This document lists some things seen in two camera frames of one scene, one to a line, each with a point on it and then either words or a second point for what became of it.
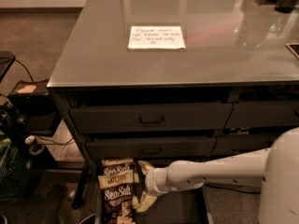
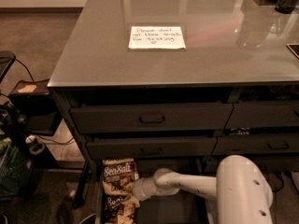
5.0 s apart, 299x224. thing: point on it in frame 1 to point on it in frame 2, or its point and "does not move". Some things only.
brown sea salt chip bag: x=118 y=196 does not move
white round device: x=35 y=147 does not move
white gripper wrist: x=151 y=180 to x=140 y=189
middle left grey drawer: x=150 y=147 does not move
